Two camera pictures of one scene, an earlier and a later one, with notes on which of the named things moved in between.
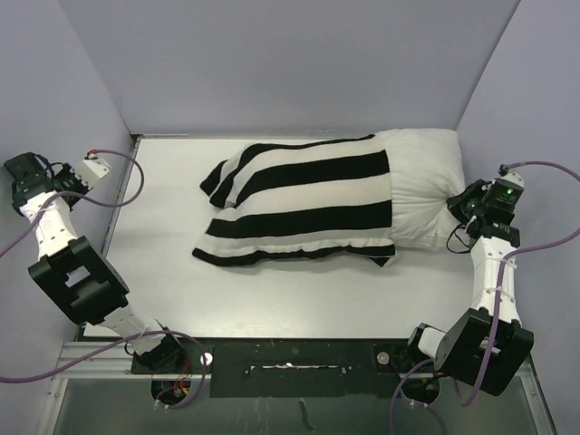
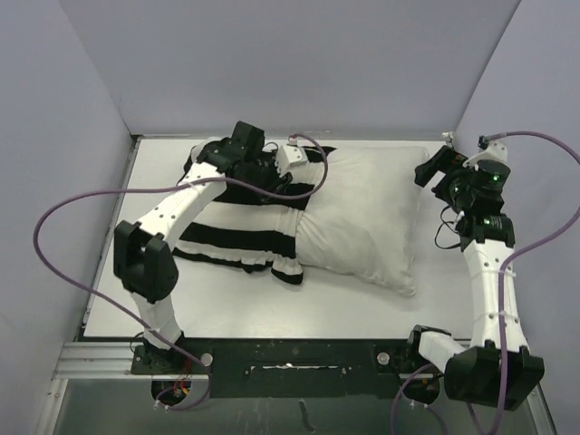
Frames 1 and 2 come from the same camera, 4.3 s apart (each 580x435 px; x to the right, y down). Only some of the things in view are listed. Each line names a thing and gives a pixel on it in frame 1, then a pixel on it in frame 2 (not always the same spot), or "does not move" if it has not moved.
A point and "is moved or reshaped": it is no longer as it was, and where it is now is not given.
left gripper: (70, 173) → (277, 183)
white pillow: (426, 169) → (365, 220)
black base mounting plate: (294, 368) does not move
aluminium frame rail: (115, 363) does not move
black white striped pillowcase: (274, 198) is moved or reshaped
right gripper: (455, 204) → (445, 160)
